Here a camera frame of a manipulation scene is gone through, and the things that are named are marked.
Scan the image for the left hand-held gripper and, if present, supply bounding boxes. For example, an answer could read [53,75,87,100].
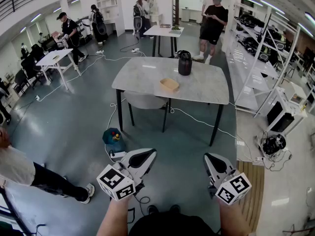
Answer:
[96,148,158,202]

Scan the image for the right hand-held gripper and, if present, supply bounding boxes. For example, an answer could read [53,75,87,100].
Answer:
[203,152,252,206]

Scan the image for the teal bin with toys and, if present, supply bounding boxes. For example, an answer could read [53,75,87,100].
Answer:
[102,127,126,154]

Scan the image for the beige plastic tray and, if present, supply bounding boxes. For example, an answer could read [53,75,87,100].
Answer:
[159,78,180,93]

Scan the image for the person's right forearm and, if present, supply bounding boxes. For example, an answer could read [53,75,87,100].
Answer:
[218,198,254,236]

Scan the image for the person's left forearm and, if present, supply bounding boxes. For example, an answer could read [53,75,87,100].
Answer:
[97,197,135,236]

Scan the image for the wooden slat mat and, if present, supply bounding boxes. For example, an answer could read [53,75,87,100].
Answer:
[236,160,265,233]

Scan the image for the person's black shirt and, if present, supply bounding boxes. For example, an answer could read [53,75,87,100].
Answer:
[127,212,215,236]

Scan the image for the grey chair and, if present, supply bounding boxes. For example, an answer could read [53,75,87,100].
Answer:
[123,90,171,133]

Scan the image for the grey marble table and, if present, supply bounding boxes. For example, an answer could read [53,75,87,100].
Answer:
[112,57,230,147]

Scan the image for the white side cabinet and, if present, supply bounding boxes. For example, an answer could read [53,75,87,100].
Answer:
[267,82,308,135]

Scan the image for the white metal shelving rack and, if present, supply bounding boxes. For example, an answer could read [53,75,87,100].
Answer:
[227,1,302,119]

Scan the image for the black jug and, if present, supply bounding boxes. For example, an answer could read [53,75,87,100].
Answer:
[178,52,193,76]

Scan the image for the black backpack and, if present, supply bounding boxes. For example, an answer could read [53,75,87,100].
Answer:
[175,49,192,59]

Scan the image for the white trestle table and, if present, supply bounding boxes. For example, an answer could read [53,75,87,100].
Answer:
[35,48,82,91]

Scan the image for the black office chair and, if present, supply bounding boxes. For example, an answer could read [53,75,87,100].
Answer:
[13,69,29,97]
[21,55,44,85]
[31,44,46,61]

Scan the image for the white table black legs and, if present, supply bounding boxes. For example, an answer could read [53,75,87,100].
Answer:
[143,25,185,58]

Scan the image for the pile of black gear bags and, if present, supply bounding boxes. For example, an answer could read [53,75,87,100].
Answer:
[233,15,291,63]

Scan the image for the grey oval machine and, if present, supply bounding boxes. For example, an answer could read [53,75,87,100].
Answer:
[133,15,144,32]

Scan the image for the white cubby shelf cabinet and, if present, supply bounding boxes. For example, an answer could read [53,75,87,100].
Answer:
[95,0,126,37]

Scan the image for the white and black machine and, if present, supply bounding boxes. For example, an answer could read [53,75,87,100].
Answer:
[75,16,93,38]

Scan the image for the white vanity dresser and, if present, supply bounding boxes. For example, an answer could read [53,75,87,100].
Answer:
[147,0,163,27]

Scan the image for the white desk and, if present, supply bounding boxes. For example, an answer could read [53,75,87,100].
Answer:
[181,7,203,23]

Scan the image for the black bag with cables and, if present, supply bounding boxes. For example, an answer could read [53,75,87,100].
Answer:
[260,133,287,156]

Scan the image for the white cable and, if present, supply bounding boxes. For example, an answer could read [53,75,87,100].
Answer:
[169,108,254,162]
[38,74,83,102]
[106,103,119,152]
[99,52,146,61]

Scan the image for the black cable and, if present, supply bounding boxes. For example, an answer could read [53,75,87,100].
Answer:
[120,37,141,53]

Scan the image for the dark wooden post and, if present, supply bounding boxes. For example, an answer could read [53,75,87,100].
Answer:
[173,0,180,26]

